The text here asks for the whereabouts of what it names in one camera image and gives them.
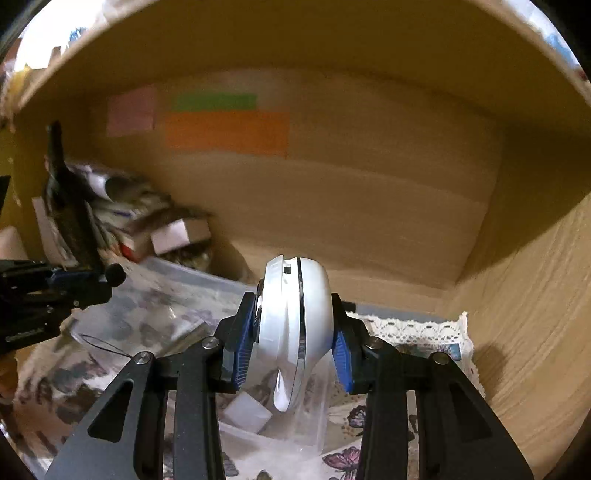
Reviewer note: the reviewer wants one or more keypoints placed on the orange sticky note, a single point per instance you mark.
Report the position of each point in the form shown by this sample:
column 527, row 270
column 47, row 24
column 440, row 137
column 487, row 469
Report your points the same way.
column 226, row 134

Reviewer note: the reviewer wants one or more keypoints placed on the white computer mouse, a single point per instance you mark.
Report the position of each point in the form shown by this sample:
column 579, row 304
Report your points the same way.
column 295, row 323

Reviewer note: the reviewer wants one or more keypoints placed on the green sticky note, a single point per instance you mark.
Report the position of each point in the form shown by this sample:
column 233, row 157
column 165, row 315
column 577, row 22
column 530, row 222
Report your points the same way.
column 214, row 102

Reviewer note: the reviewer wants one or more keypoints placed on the pink sticky note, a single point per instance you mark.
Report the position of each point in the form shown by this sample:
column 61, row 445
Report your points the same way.
column 131, row 110

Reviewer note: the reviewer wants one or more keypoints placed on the small white box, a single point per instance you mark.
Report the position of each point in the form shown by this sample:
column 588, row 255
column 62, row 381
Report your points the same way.
column 178, row 235

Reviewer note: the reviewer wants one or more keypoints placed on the pile of papers and packets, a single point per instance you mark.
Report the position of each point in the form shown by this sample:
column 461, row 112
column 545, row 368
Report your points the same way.
column 124, row 207

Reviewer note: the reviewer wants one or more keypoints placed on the clear plastic bag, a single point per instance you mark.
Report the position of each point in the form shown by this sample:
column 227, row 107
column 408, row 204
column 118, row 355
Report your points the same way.
column 184, row 304

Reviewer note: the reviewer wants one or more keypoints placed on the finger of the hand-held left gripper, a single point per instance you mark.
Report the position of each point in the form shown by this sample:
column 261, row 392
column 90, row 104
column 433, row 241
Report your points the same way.
column 83, row 279

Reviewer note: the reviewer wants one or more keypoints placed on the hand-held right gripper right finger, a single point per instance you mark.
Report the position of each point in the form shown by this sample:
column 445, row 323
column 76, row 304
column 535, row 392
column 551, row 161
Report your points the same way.
column 342, row 357

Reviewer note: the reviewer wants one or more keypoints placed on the butterfly print cloth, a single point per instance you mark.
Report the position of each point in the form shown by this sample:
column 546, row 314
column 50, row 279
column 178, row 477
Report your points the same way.
column 406, row 341

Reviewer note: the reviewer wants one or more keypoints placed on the wooden shelf cabinet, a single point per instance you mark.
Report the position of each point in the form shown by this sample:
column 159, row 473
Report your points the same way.
column 369, row 184

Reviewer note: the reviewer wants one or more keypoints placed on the dark patterned cloth piece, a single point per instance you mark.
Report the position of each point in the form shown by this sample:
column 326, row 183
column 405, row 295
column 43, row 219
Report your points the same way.
column 69, row 207

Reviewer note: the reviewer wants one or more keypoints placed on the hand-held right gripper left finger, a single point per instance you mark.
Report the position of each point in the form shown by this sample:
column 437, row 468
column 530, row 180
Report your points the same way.
column 241, row 350

